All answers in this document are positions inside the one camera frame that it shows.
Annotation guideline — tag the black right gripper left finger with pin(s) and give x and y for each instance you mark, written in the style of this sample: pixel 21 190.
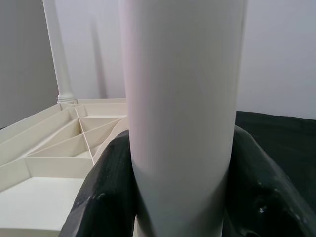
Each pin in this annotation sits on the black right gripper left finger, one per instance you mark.
pixel 103 197

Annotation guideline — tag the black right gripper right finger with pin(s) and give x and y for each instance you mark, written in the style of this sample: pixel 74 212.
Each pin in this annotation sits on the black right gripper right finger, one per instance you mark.
pixel 259 197

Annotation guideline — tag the white plastic children table top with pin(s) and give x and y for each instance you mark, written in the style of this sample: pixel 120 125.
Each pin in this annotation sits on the white plastic children table top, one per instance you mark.
pixel 37 197

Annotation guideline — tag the white tapered plastic table leg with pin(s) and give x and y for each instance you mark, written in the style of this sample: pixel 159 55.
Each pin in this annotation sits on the white tapered plastic table leg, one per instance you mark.
pixel 59 61
pixel 182 98

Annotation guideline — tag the black table cloth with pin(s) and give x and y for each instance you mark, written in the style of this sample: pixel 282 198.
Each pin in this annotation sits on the black table cloth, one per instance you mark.
pixel 284 135

